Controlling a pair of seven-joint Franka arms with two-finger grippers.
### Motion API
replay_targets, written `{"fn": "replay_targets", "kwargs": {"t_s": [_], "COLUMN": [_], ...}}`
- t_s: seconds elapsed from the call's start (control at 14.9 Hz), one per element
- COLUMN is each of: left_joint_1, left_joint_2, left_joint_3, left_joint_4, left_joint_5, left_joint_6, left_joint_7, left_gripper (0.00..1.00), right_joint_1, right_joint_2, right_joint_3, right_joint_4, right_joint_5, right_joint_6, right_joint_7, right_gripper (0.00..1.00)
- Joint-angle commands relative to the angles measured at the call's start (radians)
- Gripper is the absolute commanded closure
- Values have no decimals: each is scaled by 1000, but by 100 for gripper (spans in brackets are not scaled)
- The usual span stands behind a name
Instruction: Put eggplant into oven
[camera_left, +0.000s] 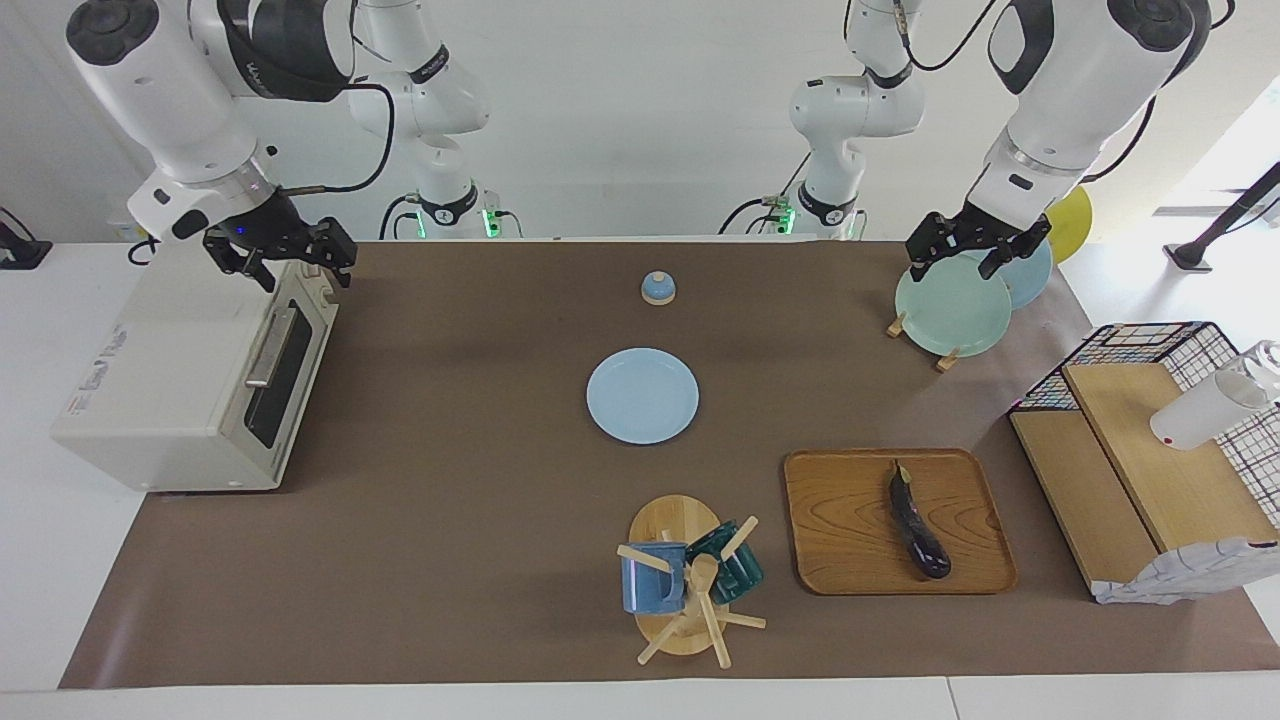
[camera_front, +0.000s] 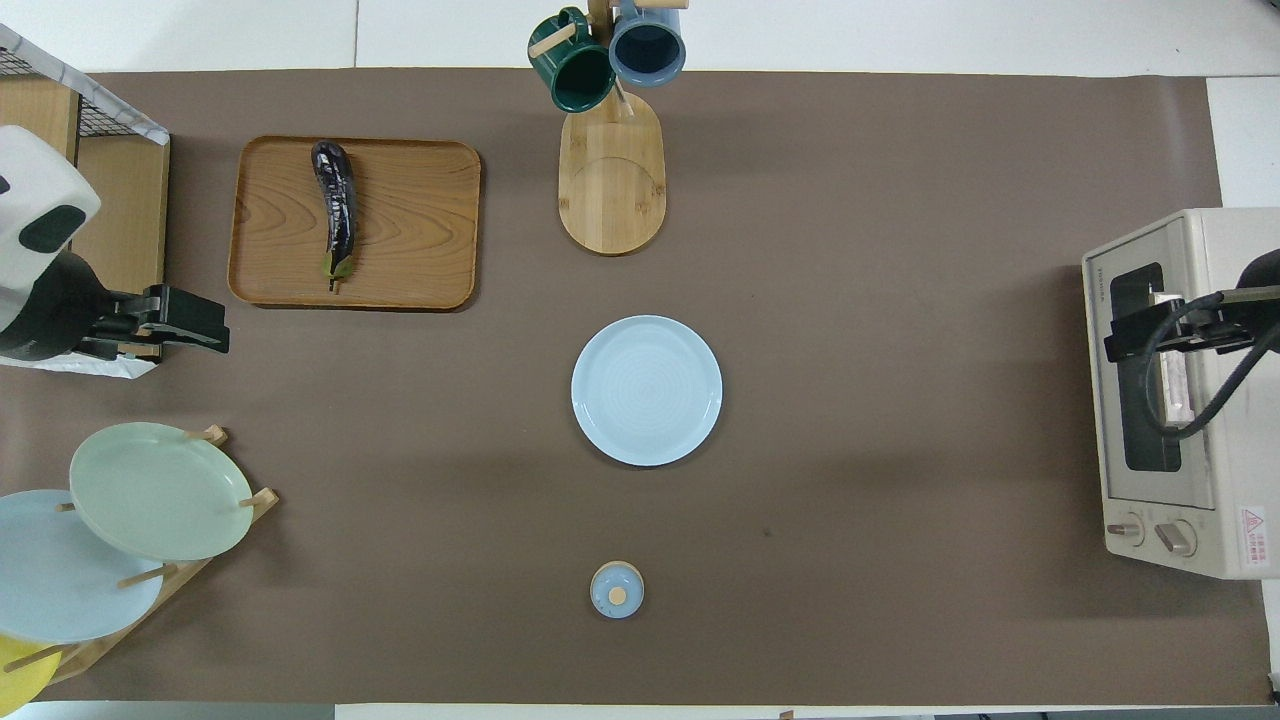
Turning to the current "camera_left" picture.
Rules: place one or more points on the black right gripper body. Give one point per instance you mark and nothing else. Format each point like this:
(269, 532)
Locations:
(285, 235)

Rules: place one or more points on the blue plate in rack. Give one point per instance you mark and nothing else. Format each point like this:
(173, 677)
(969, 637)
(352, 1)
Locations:
(1030, 280)

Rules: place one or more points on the wooden plate rack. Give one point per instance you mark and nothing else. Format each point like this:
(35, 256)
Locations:
(895, 325)

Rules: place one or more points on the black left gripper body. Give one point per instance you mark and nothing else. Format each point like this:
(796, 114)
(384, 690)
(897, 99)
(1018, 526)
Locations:
(965, 232)

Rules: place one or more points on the yellow plate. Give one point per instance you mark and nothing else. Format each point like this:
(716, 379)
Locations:
(1072, 225)

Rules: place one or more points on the dark green mug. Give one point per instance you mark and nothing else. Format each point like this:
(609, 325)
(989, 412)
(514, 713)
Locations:
(740, 575)

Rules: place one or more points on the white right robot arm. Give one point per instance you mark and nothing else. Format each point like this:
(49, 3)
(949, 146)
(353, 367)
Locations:
(150, 90)

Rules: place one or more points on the mint green plate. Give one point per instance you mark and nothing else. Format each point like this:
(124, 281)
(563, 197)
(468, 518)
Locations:
(950, 315)

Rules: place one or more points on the dark purple eggplant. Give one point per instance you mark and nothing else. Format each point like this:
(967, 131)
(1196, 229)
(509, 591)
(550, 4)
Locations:
(915, 525)

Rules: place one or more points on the black clamp mount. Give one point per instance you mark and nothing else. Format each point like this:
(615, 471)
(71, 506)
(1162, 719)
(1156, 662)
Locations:
(25, 250)

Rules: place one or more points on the brown table mat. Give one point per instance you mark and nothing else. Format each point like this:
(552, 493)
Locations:
(480, 520)

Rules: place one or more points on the small blue dome bell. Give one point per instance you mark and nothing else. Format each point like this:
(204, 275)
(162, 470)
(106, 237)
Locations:
(658, 290)

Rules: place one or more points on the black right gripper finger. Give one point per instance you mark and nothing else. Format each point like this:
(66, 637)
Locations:
(343, 273)
(262, 273)

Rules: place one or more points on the blue mug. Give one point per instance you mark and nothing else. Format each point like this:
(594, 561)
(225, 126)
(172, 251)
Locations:
(650, 590)

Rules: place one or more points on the white patterned cloth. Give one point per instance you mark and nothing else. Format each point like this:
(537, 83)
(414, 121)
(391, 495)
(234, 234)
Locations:
(1170, 580)

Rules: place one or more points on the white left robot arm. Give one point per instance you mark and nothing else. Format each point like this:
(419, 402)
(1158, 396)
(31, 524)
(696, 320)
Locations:
(1070, 90)

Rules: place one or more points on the white power strip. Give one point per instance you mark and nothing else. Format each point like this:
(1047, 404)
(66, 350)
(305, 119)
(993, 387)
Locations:
(132, 232)

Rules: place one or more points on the light blue plate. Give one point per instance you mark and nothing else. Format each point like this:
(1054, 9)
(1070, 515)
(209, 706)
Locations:
(642, 396)

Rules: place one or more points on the wooden stepped shelf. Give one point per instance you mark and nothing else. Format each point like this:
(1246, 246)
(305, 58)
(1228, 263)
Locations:
(1150, 450)

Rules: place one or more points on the black floor stand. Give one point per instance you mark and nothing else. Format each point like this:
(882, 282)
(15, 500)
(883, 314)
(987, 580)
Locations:
(1190, 258)

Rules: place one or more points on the wooden mug tree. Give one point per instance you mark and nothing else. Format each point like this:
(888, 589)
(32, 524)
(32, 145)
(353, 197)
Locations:
(675, 520)

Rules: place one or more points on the cream toaster oven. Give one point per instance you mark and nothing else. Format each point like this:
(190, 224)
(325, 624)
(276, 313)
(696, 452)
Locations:
(170, 370)

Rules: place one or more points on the white tumbler bottle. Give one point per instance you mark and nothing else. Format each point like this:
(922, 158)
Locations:
(1200, 410)

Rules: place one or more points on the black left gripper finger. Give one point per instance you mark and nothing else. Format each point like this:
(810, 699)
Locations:
(996, 264)
(918, 271)

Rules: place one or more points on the wooden serving tray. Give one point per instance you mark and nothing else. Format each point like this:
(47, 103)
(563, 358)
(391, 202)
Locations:
(850, 530)

